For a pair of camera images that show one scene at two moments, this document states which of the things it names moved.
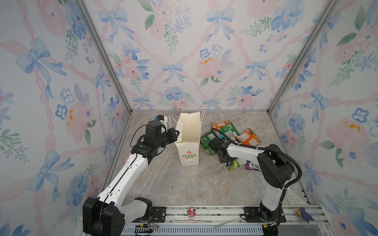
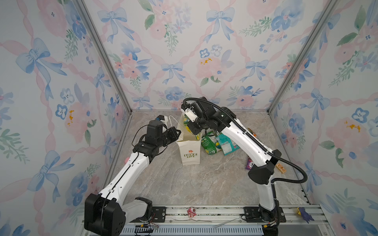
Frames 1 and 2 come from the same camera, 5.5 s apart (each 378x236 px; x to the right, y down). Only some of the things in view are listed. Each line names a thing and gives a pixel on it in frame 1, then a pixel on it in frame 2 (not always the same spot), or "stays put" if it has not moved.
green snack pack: [236, 163] → [186, 120]
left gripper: [176, 134] stays put
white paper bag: [189, 126] stays put
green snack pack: [205, 140] stays put
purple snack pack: [250, 165] stays put
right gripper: [227, 161] → [192, 129]
